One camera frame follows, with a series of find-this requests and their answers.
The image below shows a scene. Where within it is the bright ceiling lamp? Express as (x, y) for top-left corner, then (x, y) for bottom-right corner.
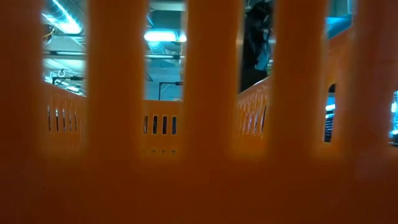
(144, 30), (188, 44)

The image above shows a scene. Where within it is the orange plastic basket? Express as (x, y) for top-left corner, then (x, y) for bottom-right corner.
(0, 0), (398, 224)

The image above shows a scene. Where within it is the black plastic basket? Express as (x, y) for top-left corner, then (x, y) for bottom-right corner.
(324, 113), (336, 143)

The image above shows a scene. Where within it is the black metal stand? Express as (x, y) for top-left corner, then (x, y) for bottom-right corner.
(52, 76), (86, 86)
(157, 80), (184, 101)

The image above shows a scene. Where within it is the long ceiling strip light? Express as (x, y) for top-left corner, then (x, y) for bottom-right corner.
(46, 0), (83, 35)

